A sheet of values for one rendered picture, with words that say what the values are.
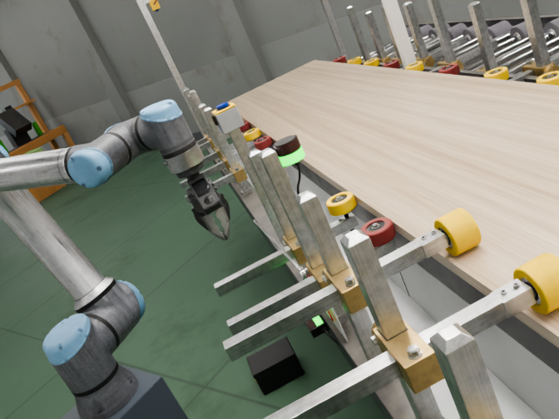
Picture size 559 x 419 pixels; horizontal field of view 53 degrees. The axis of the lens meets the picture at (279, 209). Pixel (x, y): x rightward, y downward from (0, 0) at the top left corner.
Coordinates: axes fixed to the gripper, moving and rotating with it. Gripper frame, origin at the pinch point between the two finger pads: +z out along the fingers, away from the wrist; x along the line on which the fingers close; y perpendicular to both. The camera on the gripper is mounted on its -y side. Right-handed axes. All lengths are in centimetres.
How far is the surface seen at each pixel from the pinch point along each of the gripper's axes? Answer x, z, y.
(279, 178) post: -16.4, -12.9, -17.4
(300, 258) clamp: -15.4, 15.9, 0.4
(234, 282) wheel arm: 3.5, 14.7, 4.4
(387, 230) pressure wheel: -33.2, 8.2, -23.9
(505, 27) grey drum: -171, 15, 117
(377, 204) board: -38.1, 8.3, -8.5
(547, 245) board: -49, 8, -57
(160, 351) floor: 58, 98, 147
